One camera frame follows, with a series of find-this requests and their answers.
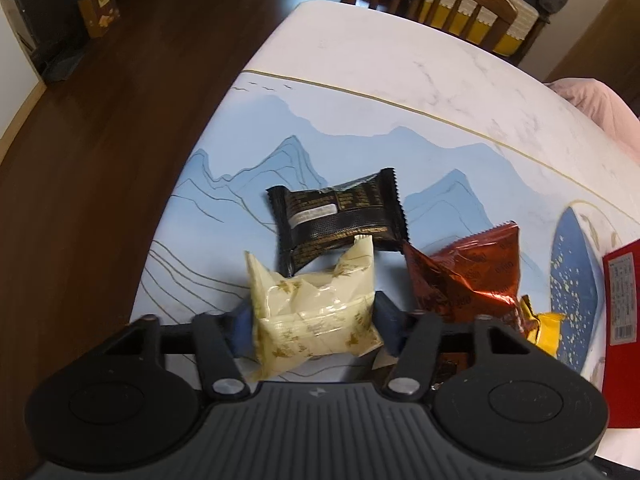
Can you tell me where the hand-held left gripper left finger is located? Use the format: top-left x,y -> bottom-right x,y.
115,302 -> 257,402

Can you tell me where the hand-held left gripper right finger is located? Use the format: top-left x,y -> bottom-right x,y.
372,290 -> 527,404

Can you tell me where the cream snack packet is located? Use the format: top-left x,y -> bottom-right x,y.
243,234 -> 384,382

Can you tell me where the red cardboard box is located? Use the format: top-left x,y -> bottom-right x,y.
601,239 -> 640,429

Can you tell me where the brown red foil snack packet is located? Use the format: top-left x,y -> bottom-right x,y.
401,220 -> 524,332

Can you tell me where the black snack packet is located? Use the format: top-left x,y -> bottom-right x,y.
265,166 -> 409,277

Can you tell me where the yellow snack packet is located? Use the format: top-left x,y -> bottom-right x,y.
519,294 -> 567,359

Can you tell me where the pink cloth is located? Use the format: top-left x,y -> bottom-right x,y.
549,77 -> 640,162

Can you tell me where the yellow and white sofa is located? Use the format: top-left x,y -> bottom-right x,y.
400,0 -> 542,59

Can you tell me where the brown carton box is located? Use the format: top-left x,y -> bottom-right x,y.
76,0 -> 122,42

